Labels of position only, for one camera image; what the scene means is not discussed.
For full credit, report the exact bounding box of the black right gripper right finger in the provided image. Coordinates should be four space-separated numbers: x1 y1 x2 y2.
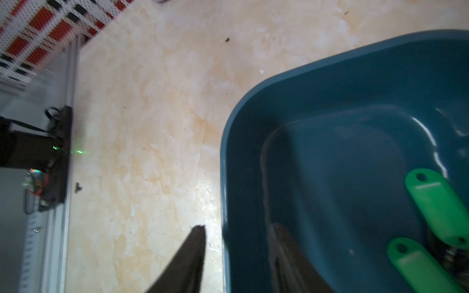
268 223 333 293

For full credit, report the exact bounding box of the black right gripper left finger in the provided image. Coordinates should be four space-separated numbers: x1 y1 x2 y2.
147 225 206 293

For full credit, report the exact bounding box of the green key tag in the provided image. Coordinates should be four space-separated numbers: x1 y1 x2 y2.
404 168 469 250
387 238 464 293

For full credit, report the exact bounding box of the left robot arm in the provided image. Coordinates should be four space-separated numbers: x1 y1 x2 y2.
1 106 73 216

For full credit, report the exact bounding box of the teal plastic storage box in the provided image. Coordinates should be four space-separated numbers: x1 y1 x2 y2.
221 30 469 293

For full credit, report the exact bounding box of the small black screw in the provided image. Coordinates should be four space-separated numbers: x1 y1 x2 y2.
75 182 83 194

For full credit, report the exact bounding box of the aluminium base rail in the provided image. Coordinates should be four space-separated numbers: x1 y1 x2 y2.
18 35 85 293

